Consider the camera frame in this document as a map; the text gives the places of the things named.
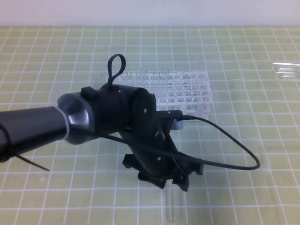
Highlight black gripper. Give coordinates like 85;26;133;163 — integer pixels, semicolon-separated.
120;110;203;192

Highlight clear glass test tube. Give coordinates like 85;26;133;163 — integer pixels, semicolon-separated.
165;183;176;223

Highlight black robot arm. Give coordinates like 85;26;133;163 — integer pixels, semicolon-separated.
0;85;203;191

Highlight white test tube rack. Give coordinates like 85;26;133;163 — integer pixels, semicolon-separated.
105;70;213;118

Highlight test tubes in rack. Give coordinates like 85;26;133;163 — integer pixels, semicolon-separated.
113;70;173;95

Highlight green grid tablecloth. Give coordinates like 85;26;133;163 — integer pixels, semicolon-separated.
0;26;300;225

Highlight clear test tubes pile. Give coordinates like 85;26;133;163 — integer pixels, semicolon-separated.
272;61;300;80

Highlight black camera cable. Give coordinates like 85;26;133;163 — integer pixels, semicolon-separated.
103;114;261;171

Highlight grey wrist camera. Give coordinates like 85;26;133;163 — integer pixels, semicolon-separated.
171;119;184;130

